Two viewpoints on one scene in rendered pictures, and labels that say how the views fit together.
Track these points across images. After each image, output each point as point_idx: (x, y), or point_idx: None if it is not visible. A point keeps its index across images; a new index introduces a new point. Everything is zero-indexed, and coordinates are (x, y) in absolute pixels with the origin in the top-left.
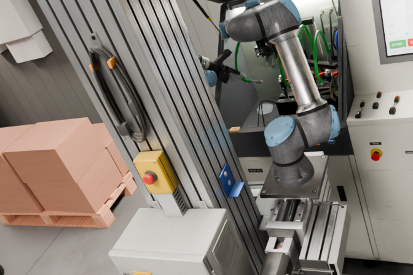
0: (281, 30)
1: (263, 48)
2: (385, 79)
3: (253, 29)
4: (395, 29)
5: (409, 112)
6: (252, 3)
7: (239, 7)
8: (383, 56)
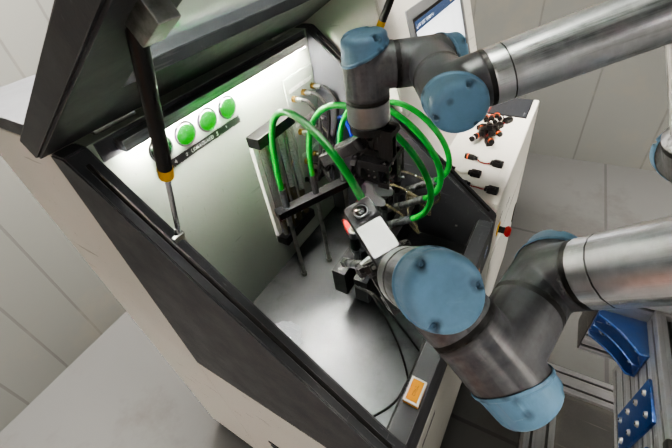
0: None
1: (397, 158)
2: (436, 146)
3: None
4: None
5: (504, 155)
6: (387, 33)
7: (148, 135)
8: None
